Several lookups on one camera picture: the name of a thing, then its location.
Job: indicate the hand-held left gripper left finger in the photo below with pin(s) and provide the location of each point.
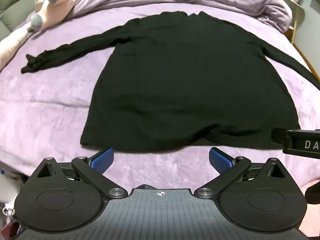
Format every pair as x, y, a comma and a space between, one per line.
102, 160

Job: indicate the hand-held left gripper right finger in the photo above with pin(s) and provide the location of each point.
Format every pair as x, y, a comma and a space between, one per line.
220, 160

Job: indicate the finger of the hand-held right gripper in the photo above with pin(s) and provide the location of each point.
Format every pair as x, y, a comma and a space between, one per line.
277, 136

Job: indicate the black long-sleeved shirt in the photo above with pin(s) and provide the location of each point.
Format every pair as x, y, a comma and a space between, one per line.
187, 80

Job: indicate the dark cloth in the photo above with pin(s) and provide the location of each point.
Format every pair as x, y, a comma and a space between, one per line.
313, 192

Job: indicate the purple bed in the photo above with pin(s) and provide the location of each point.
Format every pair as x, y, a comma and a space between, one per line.
50, 105

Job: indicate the white yellow-legged side table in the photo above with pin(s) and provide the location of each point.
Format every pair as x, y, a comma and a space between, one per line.
298, 15

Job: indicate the pink plush toy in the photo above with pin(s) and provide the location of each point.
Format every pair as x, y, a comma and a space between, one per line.
57, 5

